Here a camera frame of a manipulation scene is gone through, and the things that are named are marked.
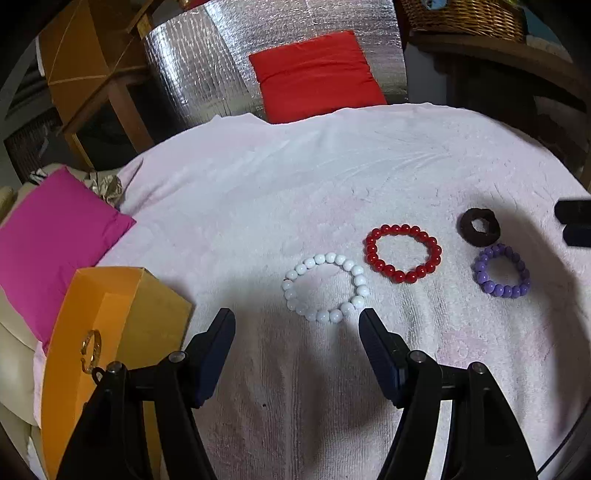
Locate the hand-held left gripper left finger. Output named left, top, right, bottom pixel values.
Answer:
left=56, top=308, right=236, bottom=480

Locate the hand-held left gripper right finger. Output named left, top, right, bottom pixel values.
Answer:
left=358, top=309, right=539, bottom=480

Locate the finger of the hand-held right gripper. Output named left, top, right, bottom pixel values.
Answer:
left=555, top=199, right=591, bottom=247

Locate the orange cardboard box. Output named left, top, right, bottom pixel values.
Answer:
left=41, top=266, right=195, bottom=480

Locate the red bead bracelet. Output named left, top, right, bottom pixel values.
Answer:
left=365, top=223, right=443, bottom=284

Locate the purple bead bracelet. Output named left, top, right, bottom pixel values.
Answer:
left=471, top=244, right=531, bottom=297

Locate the dark brown hair scrunchie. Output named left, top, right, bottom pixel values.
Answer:
left=457, top=208, right=501, bottom=247

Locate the white bead bracelet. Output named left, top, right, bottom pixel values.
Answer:
left=282, top=252, right=371, bottom=323

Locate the gold bangle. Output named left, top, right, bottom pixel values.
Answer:
left=80, top=329, right=102, bottom=374

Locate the dark wooden shelf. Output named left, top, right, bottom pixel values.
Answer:
left=406, top=32, right=591, bottom=139

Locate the white towel blanket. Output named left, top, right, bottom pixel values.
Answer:
left=32, top=102, right=591, bottom=480

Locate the pink cushion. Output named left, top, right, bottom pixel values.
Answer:
left=0, top=166, right=137, bottom=355

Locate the crumpled gold foil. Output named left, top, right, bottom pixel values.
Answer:
left=85, top=170, right=126, bottom=206

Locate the wicker basket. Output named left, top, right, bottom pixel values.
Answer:
left=400, top=0, right=528, bottom=43

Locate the red cushion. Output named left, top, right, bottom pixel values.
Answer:
left=248, top=30, right=388, bottom=124

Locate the silver foil mat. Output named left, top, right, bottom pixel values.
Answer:
left=142, top=0, right=409, bottom=130

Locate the wooden side table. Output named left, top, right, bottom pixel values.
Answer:
left=37, top=0, right=185, bottom=171

